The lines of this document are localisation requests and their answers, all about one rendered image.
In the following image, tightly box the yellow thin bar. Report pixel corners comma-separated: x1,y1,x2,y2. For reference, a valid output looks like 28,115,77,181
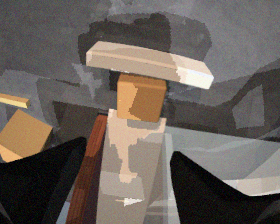
0,93,31,108

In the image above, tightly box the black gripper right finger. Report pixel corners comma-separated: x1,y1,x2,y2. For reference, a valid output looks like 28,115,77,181
171,151,280,224

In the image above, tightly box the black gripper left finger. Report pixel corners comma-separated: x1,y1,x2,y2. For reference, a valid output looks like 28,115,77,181
0,136,87,224

